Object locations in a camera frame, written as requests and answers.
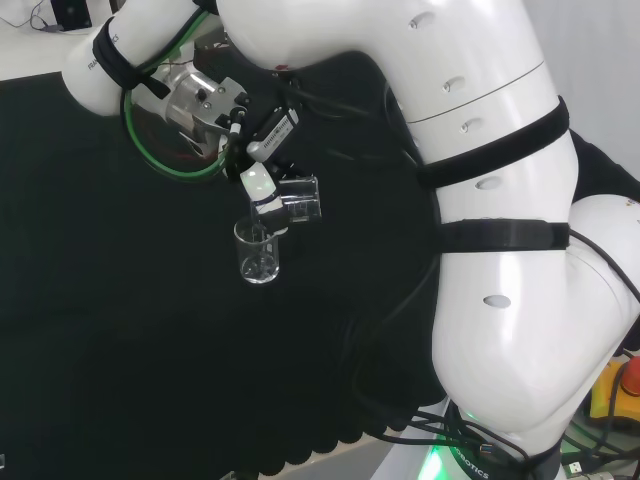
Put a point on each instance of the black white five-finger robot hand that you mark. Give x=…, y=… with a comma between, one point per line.
x=257, y=182

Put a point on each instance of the clear glass beaker with water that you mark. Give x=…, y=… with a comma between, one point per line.
x=302, y=202

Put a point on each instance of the black box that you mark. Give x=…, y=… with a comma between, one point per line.
x=72, y=14

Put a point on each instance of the black scalloped bench cloth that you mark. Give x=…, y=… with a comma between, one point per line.
x=150, y=325

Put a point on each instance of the yellow stop button box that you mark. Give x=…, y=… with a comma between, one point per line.
x=617, y=390

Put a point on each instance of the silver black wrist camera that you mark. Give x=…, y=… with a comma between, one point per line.
x=275, y=135

